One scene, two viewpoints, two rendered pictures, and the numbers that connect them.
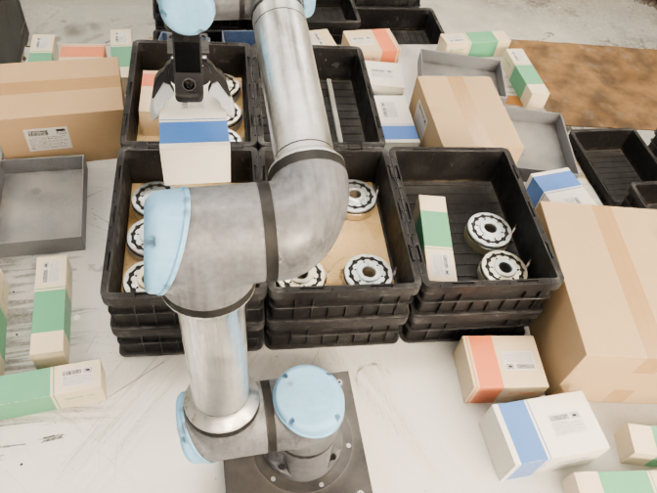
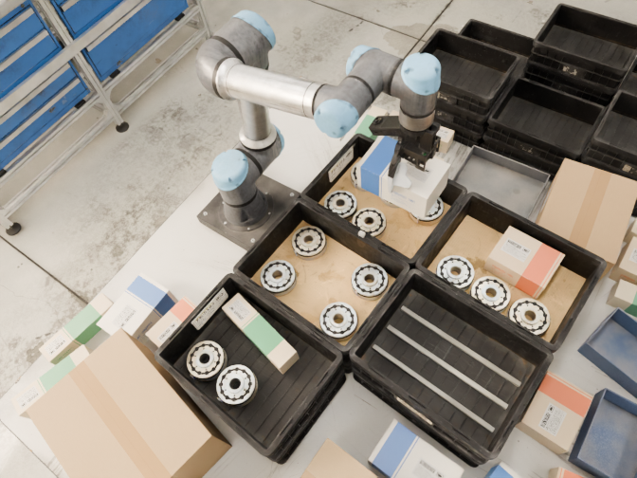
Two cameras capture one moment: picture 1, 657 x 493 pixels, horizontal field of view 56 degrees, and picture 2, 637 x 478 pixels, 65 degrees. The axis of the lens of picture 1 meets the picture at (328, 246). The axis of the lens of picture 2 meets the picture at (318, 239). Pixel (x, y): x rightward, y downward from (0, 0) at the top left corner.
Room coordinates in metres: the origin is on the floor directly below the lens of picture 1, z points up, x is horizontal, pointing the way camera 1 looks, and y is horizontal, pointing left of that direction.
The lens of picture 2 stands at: (1.41, -0.27, 2.14)
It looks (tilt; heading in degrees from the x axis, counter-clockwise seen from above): 60 degrees down; 153
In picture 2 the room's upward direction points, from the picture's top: 11 degrees counter-clockwise
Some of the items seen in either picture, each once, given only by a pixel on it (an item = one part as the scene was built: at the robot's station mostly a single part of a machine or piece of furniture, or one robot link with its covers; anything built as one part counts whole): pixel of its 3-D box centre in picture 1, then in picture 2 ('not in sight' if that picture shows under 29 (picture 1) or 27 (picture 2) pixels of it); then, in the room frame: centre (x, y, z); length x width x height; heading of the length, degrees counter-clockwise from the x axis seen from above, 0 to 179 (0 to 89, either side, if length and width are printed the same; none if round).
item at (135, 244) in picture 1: (152, 236); not in sight; (0.77, 0.36, 0.86); 0.10 x 0.10 x 0.01
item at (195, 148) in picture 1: (194, 128); (402, 175); (0.87, 0.29, 1.09); 0.20 x 0.12 x 0.09; 18
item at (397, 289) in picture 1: (333, 215); (319, 269); (0.87, 0.00, 0.92); 0.40 x 0.30 x 0.02; 15
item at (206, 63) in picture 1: (188, 46); (416, 139); (0.89, 0.30, 1.25); 0.09 x 0.08 x 0.12; 18
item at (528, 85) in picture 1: (523, 77); not in sight; (1.79, -0.53, 0.73); 0.24 x 0.06 x 0.06; 18
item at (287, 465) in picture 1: (303, 431); (243, 199); (0.44, -0.02, 0.80); 0.15 x 0.15 x 0.10
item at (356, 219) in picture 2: not in sight; (369, 222); (0.81, 0.22, 0.86); 0.10 x 0.10 x 0.01
